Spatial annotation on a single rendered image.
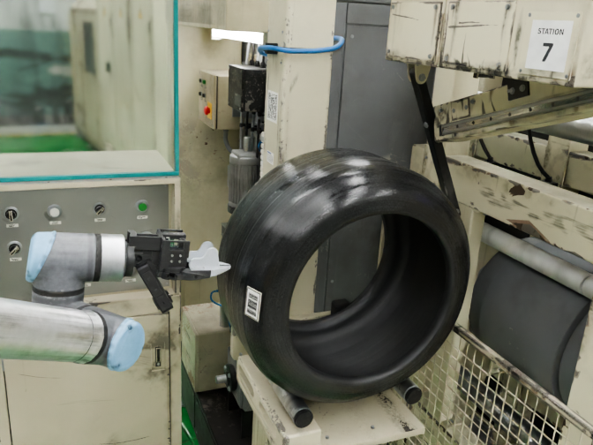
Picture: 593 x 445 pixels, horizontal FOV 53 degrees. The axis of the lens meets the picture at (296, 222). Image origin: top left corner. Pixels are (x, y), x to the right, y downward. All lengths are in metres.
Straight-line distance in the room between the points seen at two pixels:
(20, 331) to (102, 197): 0.92
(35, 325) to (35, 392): 1.05
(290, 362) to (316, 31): 0.76
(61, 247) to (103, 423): 1.03
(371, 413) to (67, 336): 0.84
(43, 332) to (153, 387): 1.10
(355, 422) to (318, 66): 0.86
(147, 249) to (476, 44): 0.75
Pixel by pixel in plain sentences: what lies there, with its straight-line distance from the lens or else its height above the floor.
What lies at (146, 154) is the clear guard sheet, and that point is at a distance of 1.76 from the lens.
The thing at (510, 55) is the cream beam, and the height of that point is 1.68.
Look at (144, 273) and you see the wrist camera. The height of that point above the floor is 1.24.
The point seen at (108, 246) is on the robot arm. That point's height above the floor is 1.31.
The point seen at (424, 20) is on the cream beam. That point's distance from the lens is 1.42.
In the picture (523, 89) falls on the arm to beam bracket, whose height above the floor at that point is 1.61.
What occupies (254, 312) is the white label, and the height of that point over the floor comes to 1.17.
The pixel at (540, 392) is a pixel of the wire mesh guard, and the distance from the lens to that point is 1.42.
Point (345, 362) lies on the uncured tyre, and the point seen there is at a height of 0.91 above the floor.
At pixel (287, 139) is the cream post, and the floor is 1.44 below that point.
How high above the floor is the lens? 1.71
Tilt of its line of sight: 18 degrees down
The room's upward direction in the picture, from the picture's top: 3 degrees clockwise
